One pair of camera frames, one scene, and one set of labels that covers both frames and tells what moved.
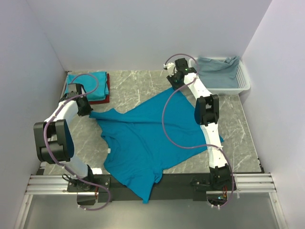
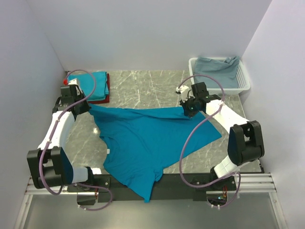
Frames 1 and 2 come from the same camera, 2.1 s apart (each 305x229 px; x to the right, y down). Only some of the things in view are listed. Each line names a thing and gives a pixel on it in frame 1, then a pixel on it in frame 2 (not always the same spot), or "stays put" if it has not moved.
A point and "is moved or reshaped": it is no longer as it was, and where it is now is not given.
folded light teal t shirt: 95,84 stays put
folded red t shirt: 107,98 stays put
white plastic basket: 242,76 stays put
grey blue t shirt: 214,74 stays put
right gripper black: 170,78 to 184,105
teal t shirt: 137,146 is moved or reshaped
